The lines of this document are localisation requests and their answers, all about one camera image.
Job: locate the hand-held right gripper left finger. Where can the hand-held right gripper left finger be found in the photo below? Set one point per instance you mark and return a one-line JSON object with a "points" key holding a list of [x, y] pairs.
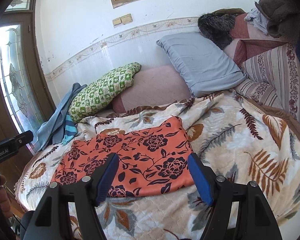
{"points": [[107, 177]]}

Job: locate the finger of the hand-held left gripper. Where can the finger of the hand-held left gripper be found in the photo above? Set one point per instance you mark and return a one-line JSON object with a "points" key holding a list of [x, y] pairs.
{"points": [[23, 137]]}

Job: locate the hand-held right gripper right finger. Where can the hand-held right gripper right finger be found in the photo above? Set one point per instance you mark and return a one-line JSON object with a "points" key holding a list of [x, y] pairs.
{"points": [[200, 180]]}

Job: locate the orange floral garment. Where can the orange floral garment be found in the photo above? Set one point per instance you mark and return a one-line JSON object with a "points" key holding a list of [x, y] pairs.
{"points": [[145, 145]]}

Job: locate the person's left hand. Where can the person's left hand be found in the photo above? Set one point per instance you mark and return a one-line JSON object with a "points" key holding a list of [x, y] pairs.
{"points": [[3, 192]]}

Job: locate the grey-blue sweater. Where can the grey-blue sweater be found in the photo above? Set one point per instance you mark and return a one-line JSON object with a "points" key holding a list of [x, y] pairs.
{"points": [[57, 120]]}

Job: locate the blue striped garment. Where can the blue striped garment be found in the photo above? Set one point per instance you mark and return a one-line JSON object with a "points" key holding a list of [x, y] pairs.
{"points": [[69, 130]]}

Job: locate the cream leaf-print blanket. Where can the cream leaf-print blanket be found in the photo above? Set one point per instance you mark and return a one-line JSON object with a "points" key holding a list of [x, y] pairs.
{"points": [[227, 135]]}

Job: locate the brown wooden door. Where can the brown wooden door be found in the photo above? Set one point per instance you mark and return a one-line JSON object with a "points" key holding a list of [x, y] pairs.
{"points": [[40, 55]]}

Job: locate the green checked pillow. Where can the green checked pillow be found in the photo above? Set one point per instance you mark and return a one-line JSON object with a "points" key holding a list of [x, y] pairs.
{"points": [[102, 92]]}

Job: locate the brown mauve pillow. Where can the brown mauve pillow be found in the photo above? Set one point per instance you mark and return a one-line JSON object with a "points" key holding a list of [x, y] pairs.
{"points": [[155, 85]]}

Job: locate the light blue pillow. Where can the light blue pillow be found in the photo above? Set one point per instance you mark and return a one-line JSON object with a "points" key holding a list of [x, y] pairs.
{"points": [[200, 60]]}

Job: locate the striped floral quilt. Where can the striped floral quilt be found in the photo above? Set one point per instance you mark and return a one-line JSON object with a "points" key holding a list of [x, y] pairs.
{"points": [[272, 72]]}

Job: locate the stained glass transom window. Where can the stained glass transom window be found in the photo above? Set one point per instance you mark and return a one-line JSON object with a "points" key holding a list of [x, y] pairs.
{"points": [[20, 2]]}

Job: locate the maroon and pink quilt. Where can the maroon and pink quilt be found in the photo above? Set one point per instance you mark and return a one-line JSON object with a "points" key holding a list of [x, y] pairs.
{"points": [[245, 45]]}

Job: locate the black furry garment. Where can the black furry garment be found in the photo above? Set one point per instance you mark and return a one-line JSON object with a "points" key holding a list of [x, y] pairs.
{"points": [[215, 27]]}

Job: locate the pale grey cloth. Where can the pale grey cloth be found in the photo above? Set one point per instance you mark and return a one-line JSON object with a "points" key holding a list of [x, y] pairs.
{"points": [[260, 21]]}

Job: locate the brown plush garment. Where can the brown plush garment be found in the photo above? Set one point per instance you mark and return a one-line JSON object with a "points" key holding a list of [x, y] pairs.
{"points": [[280, 12]]}

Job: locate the beige wall switch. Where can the beige wall switch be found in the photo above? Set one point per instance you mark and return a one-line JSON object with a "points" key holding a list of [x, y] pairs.
{"points": [[127, 19], [117, 22]]}

